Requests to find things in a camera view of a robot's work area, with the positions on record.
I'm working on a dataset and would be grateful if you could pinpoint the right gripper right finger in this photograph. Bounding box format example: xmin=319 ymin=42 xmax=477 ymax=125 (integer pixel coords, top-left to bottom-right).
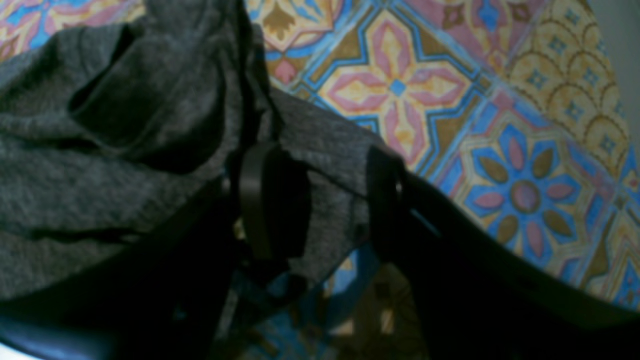
xmin=367 ymin=145 xmax=639 ymax=360

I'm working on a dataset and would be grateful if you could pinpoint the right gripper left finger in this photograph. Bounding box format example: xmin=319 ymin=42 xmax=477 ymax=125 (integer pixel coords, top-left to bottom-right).
xmin=1 ymin=142 xmax=311 ymax=360

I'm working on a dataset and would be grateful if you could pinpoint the grey t-shirt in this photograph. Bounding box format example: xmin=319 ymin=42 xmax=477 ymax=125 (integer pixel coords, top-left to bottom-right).
xmin=0 ymin=0 xmax=406 ymax=341

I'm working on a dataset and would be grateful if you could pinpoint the patterned tablecloth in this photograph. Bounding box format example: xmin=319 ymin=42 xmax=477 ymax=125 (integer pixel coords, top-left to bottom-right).
xmin=1 ymin=0 xmax=639 ymax=360

